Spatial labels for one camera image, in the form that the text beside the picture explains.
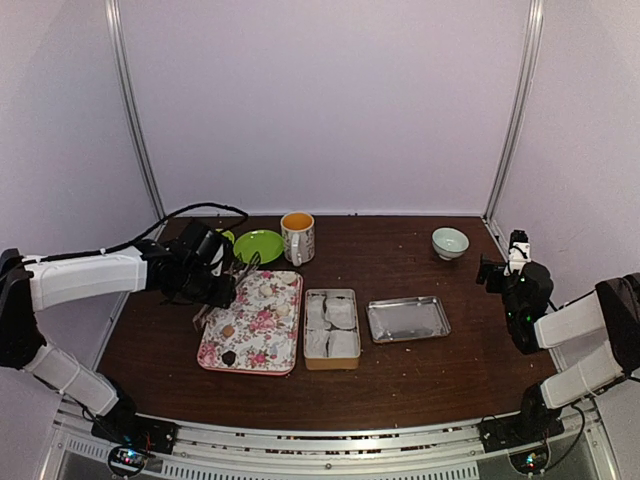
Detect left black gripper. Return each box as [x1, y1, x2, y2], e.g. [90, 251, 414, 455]
[179, 264, 236, 309]

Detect metal tongs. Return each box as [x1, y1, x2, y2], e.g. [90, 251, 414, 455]
[193, 252, 261, 332]

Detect white swirl chocolate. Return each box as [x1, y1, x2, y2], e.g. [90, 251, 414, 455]
[259, 285, 273, 297]

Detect tan tin lid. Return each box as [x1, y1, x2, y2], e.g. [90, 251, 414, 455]
[366, 296, 451, 344]

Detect white heart chocolate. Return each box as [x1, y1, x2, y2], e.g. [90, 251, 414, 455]
[276, 304, 290, 317]

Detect white round chocolate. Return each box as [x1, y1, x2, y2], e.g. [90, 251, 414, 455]
[283, 272, 297, 285]

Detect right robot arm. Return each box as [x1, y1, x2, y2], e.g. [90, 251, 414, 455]
[476, 255, 639, 442]

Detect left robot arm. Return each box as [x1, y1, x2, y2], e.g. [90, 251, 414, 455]
[1, 239, 236, 444]

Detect dark chocolate piece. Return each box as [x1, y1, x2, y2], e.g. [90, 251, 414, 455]
[222, 351, 237, 366]

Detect tan chocolate tin box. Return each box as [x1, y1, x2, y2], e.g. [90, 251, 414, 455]
[303, 289, 361, 371]

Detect pale celadon small bowl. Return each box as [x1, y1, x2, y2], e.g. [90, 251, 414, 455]
[431, 227, 470, 261]

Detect green plastic bowl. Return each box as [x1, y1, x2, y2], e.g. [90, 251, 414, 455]
[217, 229, 236, 244]

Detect green plastic plate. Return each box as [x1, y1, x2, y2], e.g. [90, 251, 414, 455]
[234, 229, 284, 264]

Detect floral rectangular tray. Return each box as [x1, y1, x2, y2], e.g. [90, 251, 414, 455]
[196, 270, 303, 376]

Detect floral mug orange inside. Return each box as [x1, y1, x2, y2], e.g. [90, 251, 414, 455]
[280, 212, 316, 267]

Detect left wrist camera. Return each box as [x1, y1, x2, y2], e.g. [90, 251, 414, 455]
[176, 220, 225, 276]

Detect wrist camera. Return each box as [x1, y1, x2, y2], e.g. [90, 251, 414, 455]
[506, 230, 531, 275]
[176, 220, 225, 276]

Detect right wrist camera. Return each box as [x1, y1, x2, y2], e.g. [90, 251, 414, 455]
[506, 230, 531, 275]

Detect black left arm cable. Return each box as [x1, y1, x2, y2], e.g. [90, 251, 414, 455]
[19, 201, 250, 264]

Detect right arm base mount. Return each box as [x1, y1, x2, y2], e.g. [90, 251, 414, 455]
[477, 384, 565, 476]

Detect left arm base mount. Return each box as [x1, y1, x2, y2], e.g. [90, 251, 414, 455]
[83, 399, 178, 479]

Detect aluminium front rail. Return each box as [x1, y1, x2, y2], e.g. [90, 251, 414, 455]
[42, 394, 621, 480]

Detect left aluminium corner post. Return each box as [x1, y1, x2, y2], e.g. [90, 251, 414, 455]
[105, 0, 165, 219]

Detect aluminium corner post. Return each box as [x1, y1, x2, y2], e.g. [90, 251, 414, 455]
[483, 0, 544, 225]
[105, 0, 165, 219]

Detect right aluminium corner post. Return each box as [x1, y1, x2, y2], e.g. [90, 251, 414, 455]
[483, 0, 544, 225]

